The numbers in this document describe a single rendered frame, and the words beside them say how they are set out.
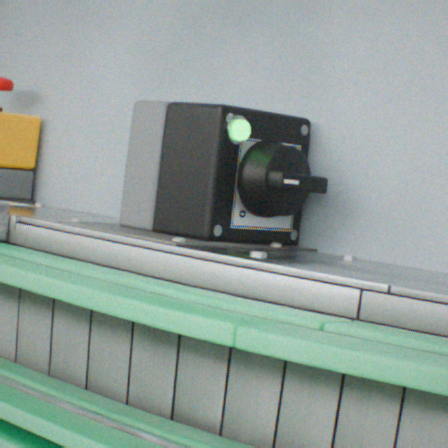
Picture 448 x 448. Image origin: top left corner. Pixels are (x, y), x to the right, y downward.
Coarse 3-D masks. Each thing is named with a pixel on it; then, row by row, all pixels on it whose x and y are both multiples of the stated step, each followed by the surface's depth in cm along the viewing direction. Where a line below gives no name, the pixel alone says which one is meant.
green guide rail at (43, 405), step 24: (0, 360) 75; (0, 384) 68; (24, 384) 70; (48, 384) 70; (0, 408) 63; (24, 408) 62; (48, 408) 63; (72, 408) 66; (96, 408) 66; (120, 408) 66; (48, 432) 60; (72, 432) 59; (96, 432) 59; (120, 432) 60; (144, 432) 62; (168, 432) 62; (192, 432) 62
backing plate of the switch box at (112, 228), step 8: (72, 224) 74; (80, 224) 73; (88, 224) 74; (96, 224) 75; (104, 224) 76; (112, 224) 77; (112, 232) 71; (120, 232) 71; (128, 232) 71; (136, 232) 72; (144, 232) 73; (152, 232) 74; (152, 240) 68; (160, 240) 68; (168, 240) 68; (176, 240) 68; (184, 240) 68; (192, 240) 70; (200, 240) 71; (248, 248) 71; (256, 248) 71; (264, 248) 72; (272, 248) 72; (280, 248) 73; (288, 248) 73; (296, 248) 74; (304, 248) 74; (312, 248) 75
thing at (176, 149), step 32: (160, 128) 74; (192, 128) 72; (224, 128) 71; (256, 128) 73; (288, 128) 75; (128, 160) 76; (160, 160) 74; (192, 160) 72; (224, 160) 71; (128, 192) 76; (160, 192) 74; (192, 192) 72; (224, 192) 71; (128, 224) 76; (160, 224) 74; (192, 224) 72; (224, 224) 72; (256, 224) 73; (288, 224) 75
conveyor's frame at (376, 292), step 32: (32, 224) 76; (64, 224) 74; (96, 256) 71; (128, 256) 69; (160, 256) 67; (192, 256) 66; (224, 256) 64; (256, 256) 65; (288, 256) 68; (320, 256) 71; (352, 256) 70; (224, 288) 63; (256, 288) 62; (288, 288) 60; (320, 288) 59; (352, 288) 58; (384, 288) 56; (416, 288) 56; (384, 320) 56; (416, 320) 55
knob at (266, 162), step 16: (256, 144) 72; (272, 144) 72; (256, 160) 71; (272, 160) 71; (288, 160) 72; (304, 160) 73; (240, 176) 72; (256, 176) 71; (272, 176) 70; (288, 176) 70; (304, 176) 71; (320, 176) 72; (240, 192) 72; (256, 192) 71; (272, 192) 71; (288, 192) 72; (304, 192) 73; (320, 192) 72; (256, 208) 72; (272, 208) 71; (288, 208) 72
